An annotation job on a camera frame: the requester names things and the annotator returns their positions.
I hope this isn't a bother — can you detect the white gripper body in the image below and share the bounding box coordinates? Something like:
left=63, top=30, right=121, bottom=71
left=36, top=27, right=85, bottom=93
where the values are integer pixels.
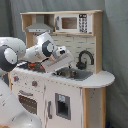
left=42, top=46, right=74, bottom=72

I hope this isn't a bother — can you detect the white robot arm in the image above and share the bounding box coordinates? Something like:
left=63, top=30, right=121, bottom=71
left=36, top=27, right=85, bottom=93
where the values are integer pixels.
left=0, top=32, right=74, bottom=128

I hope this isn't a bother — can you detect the wooden toy kitchen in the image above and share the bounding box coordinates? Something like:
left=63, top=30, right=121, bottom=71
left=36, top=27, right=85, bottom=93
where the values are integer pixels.
left=9, top=10, right=115, bottom=128

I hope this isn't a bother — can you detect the grey toy sink basin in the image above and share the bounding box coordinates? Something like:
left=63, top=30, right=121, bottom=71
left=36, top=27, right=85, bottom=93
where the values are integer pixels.
left=53, top=67, right=92, bottom=81

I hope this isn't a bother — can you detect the black toy faucet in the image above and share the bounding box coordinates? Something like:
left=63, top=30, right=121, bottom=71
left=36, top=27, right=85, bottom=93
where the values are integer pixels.
left=75, top=49, right=95, bottom=71

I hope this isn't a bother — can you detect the black toy stovetop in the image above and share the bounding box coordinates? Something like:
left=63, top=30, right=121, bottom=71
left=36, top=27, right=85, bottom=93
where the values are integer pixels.
left=18, top=62, right=45, bottom=72

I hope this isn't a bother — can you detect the toy microwave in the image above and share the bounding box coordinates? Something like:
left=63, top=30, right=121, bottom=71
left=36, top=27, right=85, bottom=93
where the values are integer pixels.
left=55, top=14, right=92, bottom=33

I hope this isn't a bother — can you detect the red right stove knob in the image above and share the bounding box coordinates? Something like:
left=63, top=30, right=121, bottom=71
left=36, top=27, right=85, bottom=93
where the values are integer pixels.
left=32, top=81, right=38, bottom=87

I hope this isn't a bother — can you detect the red stove knob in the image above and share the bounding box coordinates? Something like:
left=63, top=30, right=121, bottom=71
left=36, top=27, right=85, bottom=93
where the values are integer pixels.
left=32, top=81, right=38, bottom=87
left=12, top=75, right=20, bottom=83

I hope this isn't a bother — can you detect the grey range hood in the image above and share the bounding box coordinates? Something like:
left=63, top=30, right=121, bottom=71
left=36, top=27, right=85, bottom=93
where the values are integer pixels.
left=25, top=15, right=53, bottom=33

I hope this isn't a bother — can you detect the white cabinet door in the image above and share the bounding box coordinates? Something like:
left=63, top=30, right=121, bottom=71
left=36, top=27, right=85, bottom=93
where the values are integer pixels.
left=44, top=81, right=82, bottom=128

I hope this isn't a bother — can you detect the red left stove knob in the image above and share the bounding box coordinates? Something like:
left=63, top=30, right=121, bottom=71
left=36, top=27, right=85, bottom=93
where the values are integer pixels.
left=12, top=75, right=20, bottom=83

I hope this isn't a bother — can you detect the toy oven door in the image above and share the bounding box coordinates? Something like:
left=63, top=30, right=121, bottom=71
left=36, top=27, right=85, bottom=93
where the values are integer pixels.
left=13, top=87, right=45, bottom=126

